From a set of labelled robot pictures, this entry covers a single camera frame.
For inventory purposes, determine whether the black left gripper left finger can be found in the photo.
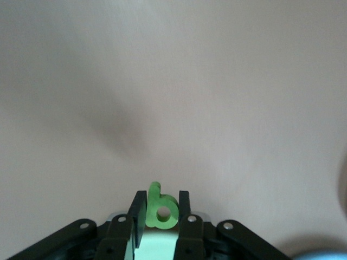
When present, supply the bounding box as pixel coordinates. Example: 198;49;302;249
5;190;149;260

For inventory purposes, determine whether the green foam letter b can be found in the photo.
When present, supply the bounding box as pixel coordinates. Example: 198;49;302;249
145;181;180;230

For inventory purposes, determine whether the green plate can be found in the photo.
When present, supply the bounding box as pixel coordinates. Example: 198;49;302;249
123;226;179;260

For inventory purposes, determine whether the blue plate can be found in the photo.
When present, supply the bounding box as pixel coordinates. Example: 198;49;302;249
280;242;347;260

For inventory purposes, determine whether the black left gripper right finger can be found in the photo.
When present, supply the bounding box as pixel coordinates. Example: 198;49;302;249
173;191;292;260

